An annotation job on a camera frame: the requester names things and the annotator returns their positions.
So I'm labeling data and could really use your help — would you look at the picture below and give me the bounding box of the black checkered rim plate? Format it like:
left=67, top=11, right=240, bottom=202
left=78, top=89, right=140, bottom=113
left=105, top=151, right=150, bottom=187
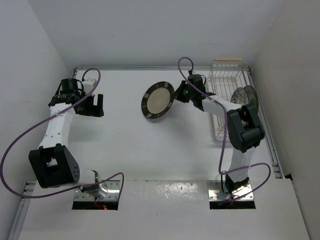
left=141, top=81, right=175, bottom=119

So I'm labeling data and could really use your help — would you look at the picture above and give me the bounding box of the blue floral white plate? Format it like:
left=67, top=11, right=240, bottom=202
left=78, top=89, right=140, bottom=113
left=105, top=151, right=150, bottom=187
left=230, top=87, right=250, bottom=105

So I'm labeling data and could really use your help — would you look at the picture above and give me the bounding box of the dark rim cream plate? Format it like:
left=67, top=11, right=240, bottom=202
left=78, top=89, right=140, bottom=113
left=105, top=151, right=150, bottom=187
left=244, top=85, right=259, bottom=109

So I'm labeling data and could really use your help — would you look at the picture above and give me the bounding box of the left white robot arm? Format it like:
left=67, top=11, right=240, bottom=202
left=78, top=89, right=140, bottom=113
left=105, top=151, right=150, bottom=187
left=28, top=78, right=104, bottom=195

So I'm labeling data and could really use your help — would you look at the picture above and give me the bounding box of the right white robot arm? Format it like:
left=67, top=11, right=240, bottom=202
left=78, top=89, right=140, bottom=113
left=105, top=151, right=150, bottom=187
left=175, top=74, right=265, bottom=194

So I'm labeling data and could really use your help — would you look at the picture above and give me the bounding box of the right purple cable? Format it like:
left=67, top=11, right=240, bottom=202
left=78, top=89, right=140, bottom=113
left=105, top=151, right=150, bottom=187
left=177, top=56, right=272, bottom=202

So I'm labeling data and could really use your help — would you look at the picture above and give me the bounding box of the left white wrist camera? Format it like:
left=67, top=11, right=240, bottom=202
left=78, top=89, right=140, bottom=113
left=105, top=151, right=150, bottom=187
left=82, top=78, right=97, bottom=94

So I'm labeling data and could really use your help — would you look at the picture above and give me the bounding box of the white wire dish rack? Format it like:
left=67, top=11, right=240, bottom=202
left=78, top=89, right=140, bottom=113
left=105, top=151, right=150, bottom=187
left=205, top=57, right=261, bottom=143

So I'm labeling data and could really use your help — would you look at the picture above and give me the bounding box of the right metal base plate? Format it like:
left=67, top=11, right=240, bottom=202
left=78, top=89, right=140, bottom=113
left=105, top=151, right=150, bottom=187
left=207, top=180, right=254, bottom=202

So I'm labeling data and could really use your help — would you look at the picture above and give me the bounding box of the metal base plate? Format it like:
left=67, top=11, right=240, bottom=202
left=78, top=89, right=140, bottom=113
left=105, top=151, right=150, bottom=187
left=74, top=180, right=121, bottom=202
left=207, top=180, right=254, bottom=202

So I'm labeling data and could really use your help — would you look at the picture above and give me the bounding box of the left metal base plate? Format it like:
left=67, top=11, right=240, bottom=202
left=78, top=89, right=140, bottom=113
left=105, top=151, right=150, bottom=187
left=74, top=180, right=121, bottom=202

